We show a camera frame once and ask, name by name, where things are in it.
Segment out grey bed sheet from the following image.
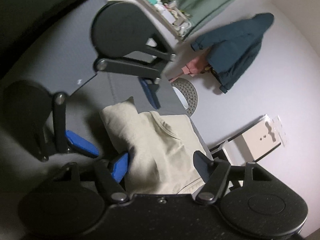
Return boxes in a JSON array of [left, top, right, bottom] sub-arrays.
[[67, 72, 187, 158]]

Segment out white plastic bucket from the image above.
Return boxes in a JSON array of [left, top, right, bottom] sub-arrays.
[[173, 87, 189, 109]]

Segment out dark teal hanging jacket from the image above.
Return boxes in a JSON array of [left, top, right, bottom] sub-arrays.
[[190, 12, 274, 93]]

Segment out white wall socket strip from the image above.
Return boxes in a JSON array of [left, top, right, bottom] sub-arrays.
[[273, 115, 288, 147]]

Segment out round grey woven stool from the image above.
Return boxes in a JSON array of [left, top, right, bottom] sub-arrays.
[[171, 78, 198, 116]]

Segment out beige t-shirt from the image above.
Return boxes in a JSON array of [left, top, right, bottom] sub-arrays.
[[100, 98, 205, 195]]

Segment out pink hanging garment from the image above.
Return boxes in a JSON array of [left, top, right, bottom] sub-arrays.
[[169, 54, 211, 83]]

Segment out white black wooden chair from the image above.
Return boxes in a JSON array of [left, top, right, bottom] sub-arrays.
[[210, 114, 282, 166]]

